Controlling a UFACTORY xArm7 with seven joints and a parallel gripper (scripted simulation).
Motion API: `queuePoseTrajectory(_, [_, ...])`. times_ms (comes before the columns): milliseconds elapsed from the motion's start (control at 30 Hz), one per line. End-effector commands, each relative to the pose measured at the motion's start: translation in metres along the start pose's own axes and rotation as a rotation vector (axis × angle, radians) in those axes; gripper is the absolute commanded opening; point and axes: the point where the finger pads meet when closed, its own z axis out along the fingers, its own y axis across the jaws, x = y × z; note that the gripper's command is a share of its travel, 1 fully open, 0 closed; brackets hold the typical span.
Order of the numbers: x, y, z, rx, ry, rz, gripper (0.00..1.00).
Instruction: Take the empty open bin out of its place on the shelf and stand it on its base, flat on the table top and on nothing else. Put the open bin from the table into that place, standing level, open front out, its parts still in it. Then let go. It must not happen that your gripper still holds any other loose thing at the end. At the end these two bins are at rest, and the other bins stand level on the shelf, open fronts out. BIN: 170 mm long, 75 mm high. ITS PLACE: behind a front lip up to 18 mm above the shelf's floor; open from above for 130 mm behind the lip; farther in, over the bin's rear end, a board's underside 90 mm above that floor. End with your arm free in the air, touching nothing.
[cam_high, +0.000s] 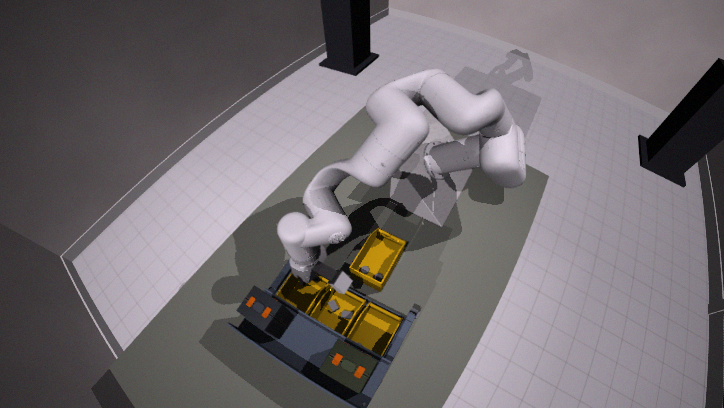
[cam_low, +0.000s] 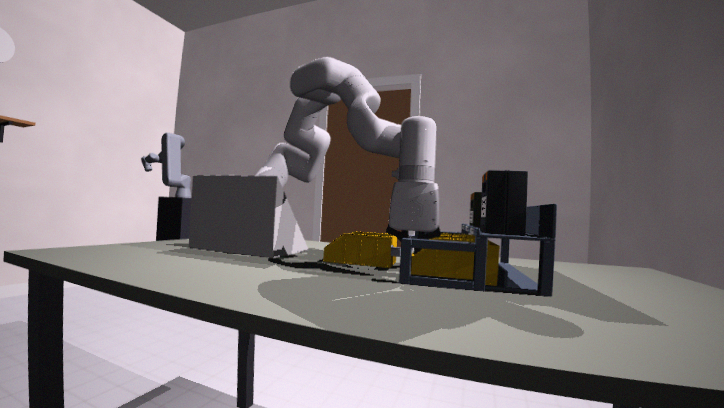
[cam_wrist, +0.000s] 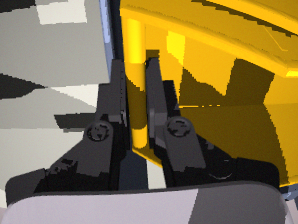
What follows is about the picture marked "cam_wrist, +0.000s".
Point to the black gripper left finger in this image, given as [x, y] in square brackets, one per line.
[88, 165]

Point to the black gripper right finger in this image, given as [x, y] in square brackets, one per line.
[193, 160]

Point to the dark grey metal shelf rack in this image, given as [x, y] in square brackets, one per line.
[133, 168]

